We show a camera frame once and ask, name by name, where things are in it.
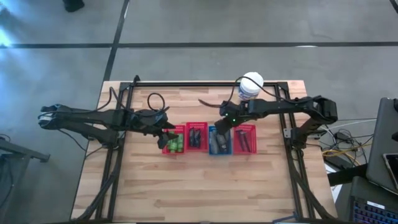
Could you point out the dark travel tube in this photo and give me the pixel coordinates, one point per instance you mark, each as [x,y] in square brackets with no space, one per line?
[191,138]
[197,138]

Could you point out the black metal table frame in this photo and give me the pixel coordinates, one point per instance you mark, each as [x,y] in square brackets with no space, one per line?
[186,84]

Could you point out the smartphone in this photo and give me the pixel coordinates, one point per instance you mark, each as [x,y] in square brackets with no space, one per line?
[392,171]

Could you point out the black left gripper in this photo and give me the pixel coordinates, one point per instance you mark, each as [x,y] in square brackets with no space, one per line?
[149,121]

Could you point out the black power adapter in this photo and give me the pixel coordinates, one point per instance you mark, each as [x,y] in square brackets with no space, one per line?
[342,135]

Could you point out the red plastic mesh basket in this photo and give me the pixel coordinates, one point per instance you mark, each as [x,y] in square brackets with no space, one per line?
[204,140]
[253,140]
[164,151]

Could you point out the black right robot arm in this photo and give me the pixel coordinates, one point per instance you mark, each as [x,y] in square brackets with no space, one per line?
[280,105]

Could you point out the black power strip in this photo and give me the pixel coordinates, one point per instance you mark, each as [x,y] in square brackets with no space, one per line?
[337,161]

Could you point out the person's foot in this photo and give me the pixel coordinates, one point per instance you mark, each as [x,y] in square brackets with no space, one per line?
[73,4]

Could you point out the grey metal desk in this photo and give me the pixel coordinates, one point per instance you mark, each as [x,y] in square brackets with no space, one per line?
[18,152]

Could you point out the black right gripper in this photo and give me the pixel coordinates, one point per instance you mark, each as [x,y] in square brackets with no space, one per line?
[233,112]

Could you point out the blue plastic mesh basket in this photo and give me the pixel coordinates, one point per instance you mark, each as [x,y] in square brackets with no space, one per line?
[230,146]

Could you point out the white paper sheet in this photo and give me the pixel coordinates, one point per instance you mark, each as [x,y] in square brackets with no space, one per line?
[334,186]

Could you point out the silver metal bracket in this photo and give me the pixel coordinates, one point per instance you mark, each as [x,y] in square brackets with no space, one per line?
[287,133]

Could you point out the blue clamp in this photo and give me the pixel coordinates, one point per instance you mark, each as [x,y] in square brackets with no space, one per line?
[286,219]

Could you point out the green travel tube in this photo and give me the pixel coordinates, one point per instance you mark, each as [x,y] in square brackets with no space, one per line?
[175,146]
[180,144]
[170,147]

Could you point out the grey travel bottle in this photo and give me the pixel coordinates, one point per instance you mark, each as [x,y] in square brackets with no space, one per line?
[219,148]
[213,144]
[224,144]

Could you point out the grey laptop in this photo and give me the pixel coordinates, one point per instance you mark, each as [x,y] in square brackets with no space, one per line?
[382,140]

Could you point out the dark keyboard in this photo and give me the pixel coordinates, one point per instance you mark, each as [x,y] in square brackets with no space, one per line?
[367,214]

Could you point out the white wipes canister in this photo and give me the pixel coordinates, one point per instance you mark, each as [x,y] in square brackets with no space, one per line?
[252,85]

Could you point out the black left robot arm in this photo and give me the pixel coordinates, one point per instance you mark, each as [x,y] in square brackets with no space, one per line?
[93,119]

